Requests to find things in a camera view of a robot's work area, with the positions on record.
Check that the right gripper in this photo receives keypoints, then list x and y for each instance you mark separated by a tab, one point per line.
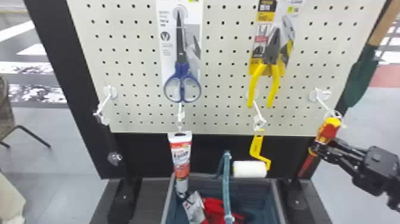
379	169

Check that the red yellow screwdriver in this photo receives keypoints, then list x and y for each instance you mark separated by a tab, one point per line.
328	129

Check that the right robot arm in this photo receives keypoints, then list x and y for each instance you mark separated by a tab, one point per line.
395	197

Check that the yellow paint roller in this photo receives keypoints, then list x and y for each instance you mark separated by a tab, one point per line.
250	169

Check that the blue basket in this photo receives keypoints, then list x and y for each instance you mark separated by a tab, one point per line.
254	200

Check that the yellow pliers on card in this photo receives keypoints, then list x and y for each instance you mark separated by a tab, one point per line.
271	53

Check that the red gloves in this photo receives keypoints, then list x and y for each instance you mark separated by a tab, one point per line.
217	209

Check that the grey white packet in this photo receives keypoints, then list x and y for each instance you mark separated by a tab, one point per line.
194	206

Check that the white red tube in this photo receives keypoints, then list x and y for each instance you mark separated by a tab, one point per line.
180	156

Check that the blue scissors on white card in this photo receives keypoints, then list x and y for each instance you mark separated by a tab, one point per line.
181	75

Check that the white pegboard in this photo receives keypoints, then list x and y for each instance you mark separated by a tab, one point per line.
134	62

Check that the grey chair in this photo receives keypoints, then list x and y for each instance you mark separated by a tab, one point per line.
5	109

